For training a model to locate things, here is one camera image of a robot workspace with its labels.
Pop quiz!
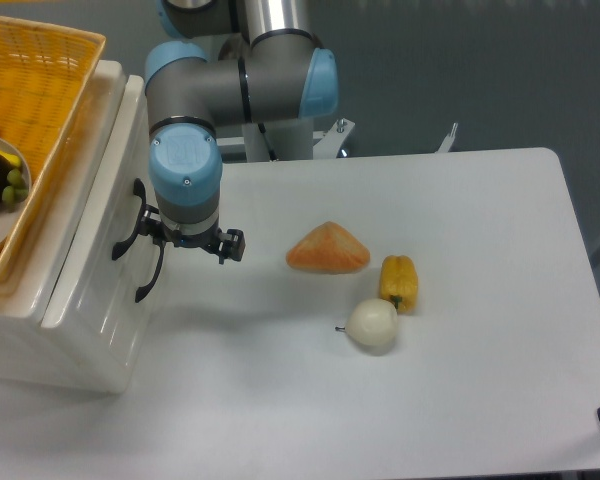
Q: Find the yellow toy fruit piece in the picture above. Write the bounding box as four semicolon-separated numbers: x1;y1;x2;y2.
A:
0;149;22;169

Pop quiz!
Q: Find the white drawer cabinet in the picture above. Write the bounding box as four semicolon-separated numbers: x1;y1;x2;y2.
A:
0;59;167;394

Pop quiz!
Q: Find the white metal bracket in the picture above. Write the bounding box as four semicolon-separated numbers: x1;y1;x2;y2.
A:
313;118;459;159

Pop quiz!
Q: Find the white lower drawer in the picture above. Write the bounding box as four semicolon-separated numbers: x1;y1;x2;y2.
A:
108;238;165;393

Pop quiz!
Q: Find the white drawer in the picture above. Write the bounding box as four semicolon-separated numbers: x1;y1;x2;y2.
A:
42;76;150;355
108;238;165;393

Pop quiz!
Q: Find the white toy pear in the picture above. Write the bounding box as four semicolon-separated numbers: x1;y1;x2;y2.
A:
334;298;399;356

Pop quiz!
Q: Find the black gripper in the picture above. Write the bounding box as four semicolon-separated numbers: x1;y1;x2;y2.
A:
138;205;245;265

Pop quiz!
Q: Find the orange triangular toy bread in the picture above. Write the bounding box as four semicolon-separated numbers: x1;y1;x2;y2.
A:
285;221;371;274

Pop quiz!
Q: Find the yellow woven basket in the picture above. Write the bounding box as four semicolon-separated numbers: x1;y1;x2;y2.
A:
0;16;106;283

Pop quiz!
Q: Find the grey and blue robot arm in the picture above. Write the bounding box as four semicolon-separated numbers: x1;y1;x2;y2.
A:
145;1;339;261

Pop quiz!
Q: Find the white top drawer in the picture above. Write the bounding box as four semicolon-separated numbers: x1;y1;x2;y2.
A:
42;76;150;355

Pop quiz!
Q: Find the yellow toy bell pepper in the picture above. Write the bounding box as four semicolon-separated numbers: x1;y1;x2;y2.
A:
379;255;419;313

